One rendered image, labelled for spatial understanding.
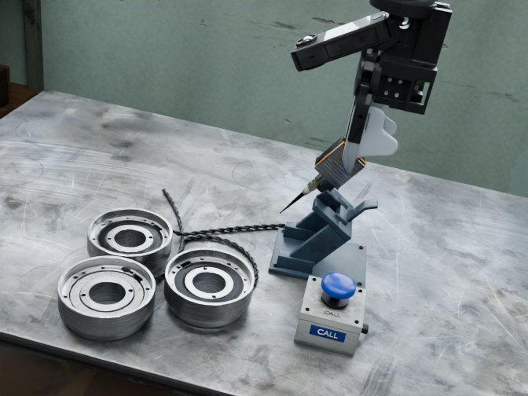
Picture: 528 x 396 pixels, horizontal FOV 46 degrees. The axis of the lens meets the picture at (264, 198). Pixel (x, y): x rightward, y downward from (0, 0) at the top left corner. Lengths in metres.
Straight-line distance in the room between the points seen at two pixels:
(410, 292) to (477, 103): 1.54
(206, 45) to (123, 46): 0.33
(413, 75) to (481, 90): 1.62
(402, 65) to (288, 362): 0.35
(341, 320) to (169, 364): 0.19
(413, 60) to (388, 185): 0.41
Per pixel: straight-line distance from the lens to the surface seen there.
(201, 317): 0.71
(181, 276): 0.75
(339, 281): 0.71
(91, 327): 0.69
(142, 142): 1.10
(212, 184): 0.99
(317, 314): 0.71
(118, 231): 0.82
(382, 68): 0.71
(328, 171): 0.78
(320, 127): 2.38
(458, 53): 2.28
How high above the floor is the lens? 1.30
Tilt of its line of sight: 31 degrees down
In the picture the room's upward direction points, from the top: 10 degrees clockwise
